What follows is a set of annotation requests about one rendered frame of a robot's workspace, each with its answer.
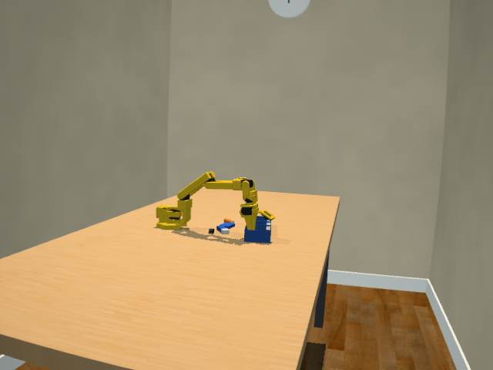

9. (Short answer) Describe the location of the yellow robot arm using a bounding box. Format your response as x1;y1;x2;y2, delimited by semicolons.
156;172;258;230

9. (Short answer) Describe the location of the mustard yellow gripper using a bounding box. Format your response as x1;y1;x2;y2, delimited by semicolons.
240;202;275;230

